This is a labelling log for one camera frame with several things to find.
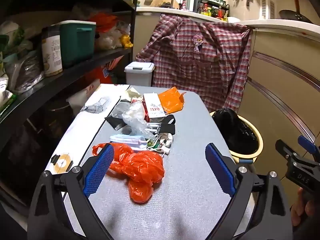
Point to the white crumpled wrapper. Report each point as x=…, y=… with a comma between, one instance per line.
x=165, y=141

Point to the beige kitchen cabinet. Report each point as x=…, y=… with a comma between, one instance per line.
x=282, y=80

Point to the black cloth piece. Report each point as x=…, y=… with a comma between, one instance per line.
x=167, y=126

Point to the orange-red printed sack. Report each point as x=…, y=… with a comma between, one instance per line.
x=107, y=72

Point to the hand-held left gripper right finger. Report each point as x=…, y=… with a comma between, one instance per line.
x=221, y=170

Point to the white kitchen countertop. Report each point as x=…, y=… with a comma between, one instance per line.
x=175, y=11

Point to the red plaid shirt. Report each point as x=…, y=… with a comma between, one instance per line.
x=200, y=62

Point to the orange plastic bag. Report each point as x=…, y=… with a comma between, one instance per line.
x=140, y=170

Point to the orange snack packet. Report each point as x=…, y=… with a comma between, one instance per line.
x=172, y=100

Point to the black metal shelf rack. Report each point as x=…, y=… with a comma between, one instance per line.
x=75, y=67

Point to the green storage box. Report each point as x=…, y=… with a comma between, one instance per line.
x=77, y=45

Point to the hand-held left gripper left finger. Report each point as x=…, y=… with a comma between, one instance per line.
x=98, y=170

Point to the white lidded bin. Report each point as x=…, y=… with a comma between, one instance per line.
x=138, y=76

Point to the black bin liner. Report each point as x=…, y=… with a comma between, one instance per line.
x=237, y=135

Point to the blue face mask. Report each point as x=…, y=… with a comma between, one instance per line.
x=125, y=140

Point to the black frying pan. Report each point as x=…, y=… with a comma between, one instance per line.
x=295, y=15

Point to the red and white carton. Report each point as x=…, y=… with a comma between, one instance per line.
x=152, y=106

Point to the person's right hand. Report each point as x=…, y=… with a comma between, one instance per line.
x=298, y=207

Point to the yellow round trash bin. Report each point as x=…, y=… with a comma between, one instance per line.
x=246, y=156

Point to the white plastic bags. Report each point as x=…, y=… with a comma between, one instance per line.
x=110, y=38

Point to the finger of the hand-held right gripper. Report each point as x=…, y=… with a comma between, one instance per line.
x=307, y=143
x=282, y=147

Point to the clear plastic bag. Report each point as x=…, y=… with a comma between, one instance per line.
x=136, y=122

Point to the orange bag on shelf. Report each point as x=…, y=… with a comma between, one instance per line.
x=102, y=21

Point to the grey and black cloth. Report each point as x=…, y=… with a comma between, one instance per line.
x=116, y=118

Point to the clear bag with dark contents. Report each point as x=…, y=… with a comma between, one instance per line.
x=22, y=70

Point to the white printed cardboard box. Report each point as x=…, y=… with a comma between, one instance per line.
x=82, y=127

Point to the labelled round canister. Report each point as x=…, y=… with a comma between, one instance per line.
x=51, y=55

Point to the black spice rack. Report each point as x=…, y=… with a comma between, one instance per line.
x=213, y=7

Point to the beige crumpled paper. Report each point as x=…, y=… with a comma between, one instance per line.
x=132, y=95

